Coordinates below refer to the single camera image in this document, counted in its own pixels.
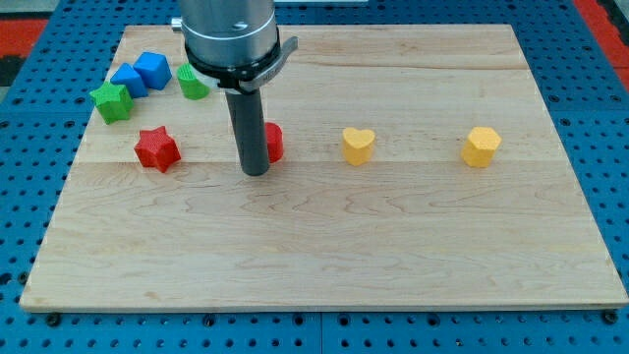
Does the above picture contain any red cylinder block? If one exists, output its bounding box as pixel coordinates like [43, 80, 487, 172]
[265, 122, 284, 163]

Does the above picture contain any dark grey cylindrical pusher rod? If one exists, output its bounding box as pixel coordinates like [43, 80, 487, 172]
[226, 89, 270, 176]

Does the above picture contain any green half-cylinder block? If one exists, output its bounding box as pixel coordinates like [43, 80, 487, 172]
[176, 63, 210, 100]

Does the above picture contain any red star block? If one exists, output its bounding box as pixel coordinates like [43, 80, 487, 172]
[134, 126, 181, 173]

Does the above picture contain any green star block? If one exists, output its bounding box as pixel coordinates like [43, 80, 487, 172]
[89, 82, 134, 125]

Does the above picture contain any yellow pentagon block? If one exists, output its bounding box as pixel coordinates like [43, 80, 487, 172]
[461, 127, 502, 168]

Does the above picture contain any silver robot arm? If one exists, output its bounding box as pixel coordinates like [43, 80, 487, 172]
[173, 0, 281, 176]

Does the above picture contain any yellow heart block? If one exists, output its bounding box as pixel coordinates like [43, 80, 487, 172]
[342, 127, 375, 166]

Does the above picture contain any blue cube block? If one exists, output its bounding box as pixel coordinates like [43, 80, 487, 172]
[133, 52, 172, 90]

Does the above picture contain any blue triangular block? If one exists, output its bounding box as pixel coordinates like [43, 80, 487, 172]
[110, 63, 148, 98]

